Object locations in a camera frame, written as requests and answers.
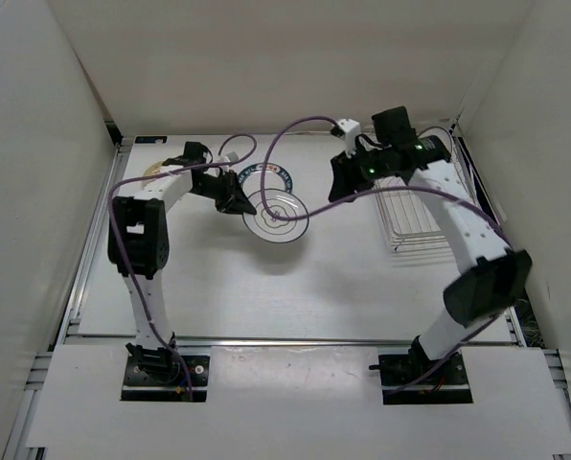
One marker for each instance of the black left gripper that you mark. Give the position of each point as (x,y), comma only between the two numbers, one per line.
(234,200)

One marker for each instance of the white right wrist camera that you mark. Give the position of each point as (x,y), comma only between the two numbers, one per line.
(347,130)

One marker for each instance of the cream plate with calligraphy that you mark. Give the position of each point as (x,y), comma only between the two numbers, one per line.
(154,171)

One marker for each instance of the white plate flower outline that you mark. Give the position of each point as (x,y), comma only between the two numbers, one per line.
(282,220)

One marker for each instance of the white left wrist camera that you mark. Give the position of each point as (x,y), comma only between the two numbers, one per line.
(228,158)

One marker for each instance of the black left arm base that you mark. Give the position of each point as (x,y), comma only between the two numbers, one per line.
(156,376)

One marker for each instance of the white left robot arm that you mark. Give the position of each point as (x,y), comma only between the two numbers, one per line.
(139,244)

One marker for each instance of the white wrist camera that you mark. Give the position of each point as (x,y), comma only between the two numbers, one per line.
(347,130)
(228,158)

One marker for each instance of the white front cover board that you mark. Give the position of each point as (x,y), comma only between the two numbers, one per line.
(321,403)

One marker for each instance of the white plate green rim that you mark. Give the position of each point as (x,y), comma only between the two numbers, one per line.
(275,177)

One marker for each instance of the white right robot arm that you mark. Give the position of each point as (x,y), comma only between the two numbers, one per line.
(492,275)

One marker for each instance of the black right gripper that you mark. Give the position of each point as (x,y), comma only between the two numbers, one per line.
(344,177)

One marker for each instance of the wire dish rack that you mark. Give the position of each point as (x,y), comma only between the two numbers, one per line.
(407,222)

